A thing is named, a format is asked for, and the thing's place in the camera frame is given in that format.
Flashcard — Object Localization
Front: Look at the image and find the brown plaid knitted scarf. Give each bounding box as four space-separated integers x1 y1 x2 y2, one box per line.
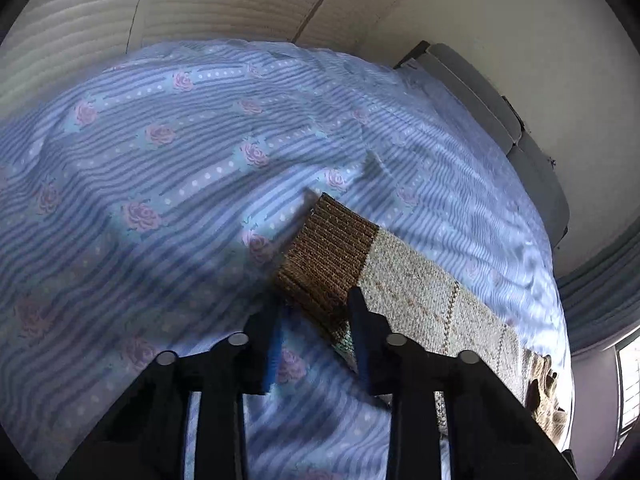
272 192 568 442

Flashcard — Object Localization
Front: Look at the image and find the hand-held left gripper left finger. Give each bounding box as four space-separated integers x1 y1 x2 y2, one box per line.
57 292 286 480

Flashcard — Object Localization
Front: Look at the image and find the grey padded headboard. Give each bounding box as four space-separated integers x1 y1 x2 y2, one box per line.
392 40 571 248

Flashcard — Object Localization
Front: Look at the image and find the window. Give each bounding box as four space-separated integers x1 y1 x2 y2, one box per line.
615 330 640 436

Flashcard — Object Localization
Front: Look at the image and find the blue floral striped bedsheet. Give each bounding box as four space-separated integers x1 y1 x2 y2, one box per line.
0 40 573 480

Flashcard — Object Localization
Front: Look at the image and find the blue-grey curtain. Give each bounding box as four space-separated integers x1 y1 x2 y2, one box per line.
555 230 640 356

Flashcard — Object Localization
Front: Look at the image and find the white ribbed wardrobe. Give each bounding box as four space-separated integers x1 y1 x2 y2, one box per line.
0 0 441 116

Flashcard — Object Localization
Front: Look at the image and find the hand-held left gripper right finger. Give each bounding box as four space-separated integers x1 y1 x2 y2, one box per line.
346 286 577 480

